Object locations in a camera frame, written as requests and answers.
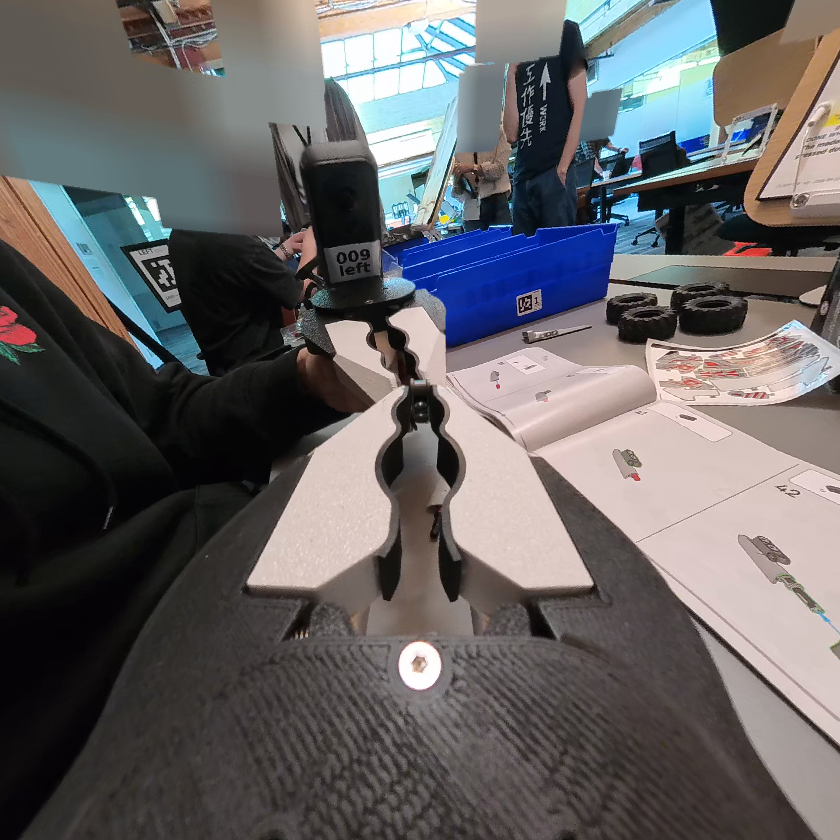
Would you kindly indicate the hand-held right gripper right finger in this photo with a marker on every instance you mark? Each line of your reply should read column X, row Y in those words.
column 512, row 518

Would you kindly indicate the person's left forearm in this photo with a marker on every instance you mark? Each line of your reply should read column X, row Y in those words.
column 229, row 400

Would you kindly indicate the white toy blade piece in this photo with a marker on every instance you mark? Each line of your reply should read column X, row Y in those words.
column 436, row 522

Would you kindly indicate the dark grey toy connector piece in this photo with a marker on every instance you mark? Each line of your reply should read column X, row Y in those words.
column 420, row 400

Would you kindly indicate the grey toy blade piece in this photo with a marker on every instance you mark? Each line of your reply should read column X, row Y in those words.
column 544, row 334

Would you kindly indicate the white tablet stand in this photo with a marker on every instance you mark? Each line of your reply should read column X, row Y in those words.
column 748, row 131

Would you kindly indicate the red grey sticker sheet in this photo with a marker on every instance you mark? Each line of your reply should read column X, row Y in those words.
column 722, row 367

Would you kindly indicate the white paper sign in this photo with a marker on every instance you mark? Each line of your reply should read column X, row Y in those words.
column 807, row 157

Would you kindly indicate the long wooden desk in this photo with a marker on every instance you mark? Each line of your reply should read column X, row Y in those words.
column 689, row 177

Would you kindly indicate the blue plastic bin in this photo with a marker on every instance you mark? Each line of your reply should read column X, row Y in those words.
column 392, row 249
column 538, row 275
column 420, row 272

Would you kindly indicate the black white marker sign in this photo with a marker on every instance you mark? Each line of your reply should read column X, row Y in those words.
column 157, row 275

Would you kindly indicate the black toy tyre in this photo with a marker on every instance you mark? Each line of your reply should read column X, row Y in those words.
column 712, row 315
column 630, row 307
column 699, row 292
column 646, row 325

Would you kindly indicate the person's black hoodie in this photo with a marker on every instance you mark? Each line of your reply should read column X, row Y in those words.
column 65, row 426

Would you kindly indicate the white instruction booklet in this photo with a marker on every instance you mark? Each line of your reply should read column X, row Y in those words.
column 656, row 472

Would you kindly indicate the white board easel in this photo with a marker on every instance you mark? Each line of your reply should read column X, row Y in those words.
column 439, row 164

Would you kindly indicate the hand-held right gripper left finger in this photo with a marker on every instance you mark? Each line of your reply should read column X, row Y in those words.
column 328, row 512

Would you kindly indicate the grey round base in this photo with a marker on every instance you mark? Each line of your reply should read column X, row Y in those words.
column 814, row 295

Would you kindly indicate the person's left hand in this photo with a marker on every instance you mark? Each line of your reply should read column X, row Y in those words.
column 328, row 387

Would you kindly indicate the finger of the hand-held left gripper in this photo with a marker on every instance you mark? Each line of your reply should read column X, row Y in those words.
column 430, row 341
column 351, row 341

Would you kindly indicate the wooden sign board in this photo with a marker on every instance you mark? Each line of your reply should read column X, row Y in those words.
column 761, row 210

